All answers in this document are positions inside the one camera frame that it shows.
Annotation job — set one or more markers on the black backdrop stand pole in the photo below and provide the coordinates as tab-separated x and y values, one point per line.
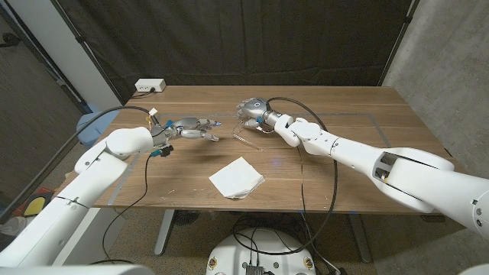
401	36
82	42

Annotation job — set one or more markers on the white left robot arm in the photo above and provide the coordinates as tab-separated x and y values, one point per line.
95	172

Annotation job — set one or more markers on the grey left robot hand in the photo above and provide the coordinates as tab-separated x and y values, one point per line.
187	128

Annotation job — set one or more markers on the black backdrop curtain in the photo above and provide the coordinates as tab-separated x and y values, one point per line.
244	38

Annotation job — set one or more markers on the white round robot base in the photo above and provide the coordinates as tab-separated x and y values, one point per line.
263	252

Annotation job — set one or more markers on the light blue chair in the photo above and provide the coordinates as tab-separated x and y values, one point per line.
89	124

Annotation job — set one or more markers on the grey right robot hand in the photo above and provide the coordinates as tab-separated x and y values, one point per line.
256	109

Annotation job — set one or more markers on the black wall rail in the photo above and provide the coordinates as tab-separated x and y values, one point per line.
72	95

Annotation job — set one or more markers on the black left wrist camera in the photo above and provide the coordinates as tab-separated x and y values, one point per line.
165	151

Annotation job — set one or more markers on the black round floor fan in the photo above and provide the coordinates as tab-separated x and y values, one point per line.
185	217

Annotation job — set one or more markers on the yellow red floor mat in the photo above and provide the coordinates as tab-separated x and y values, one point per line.
36	204

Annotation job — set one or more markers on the white tissue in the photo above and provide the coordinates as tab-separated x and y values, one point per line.
237	177

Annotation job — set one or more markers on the white power strip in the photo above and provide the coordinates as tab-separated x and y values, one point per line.
149	85

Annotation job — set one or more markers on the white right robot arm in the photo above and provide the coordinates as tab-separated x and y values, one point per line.
363	156

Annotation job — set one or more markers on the clear plastic glasses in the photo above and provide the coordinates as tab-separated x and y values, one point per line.
240	129

